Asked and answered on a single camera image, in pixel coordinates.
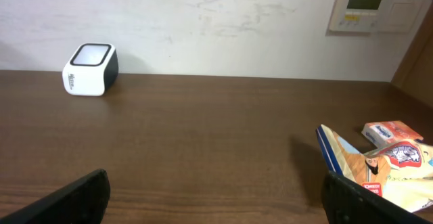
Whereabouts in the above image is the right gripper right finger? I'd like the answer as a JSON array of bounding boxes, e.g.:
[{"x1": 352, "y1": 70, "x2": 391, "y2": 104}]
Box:
[{"x1": 321, "y1": 171, "x2": 432, "y2": 224}]

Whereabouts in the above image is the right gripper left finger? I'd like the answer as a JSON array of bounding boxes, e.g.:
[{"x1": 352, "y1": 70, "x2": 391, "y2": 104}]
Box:
[{"x1": 1, "y1": 169, "x2": 110, "y2": 224}]

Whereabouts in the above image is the yellow snack bag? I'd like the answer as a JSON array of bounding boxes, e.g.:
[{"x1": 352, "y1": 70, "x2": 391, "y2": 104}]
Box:
[{"x1": 316, "y1": 125, "x2": 432, "y2": 212}]

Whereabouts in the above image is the white wall control panel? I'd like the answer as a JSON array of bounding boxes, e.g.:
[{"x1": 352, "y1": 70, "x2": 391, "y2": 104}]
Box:
[{"x1": 329, "y1": 0, "x2": 427, "y2": 34}]

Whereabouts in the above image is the orange tissue pack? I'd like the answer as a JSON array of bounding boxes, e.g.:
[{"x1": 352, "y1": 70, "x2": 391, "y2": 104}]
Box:
[{"x1": 361, "y1": 120, "x2": 424, "y2": 148}]

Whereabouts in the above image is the white barcode scanner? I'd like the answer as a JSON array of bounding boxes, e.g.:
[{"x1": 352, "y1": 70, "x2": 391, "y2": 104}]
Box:
[{"x1": 62, "y1": 43, "x2": 119, "y2": 96}]

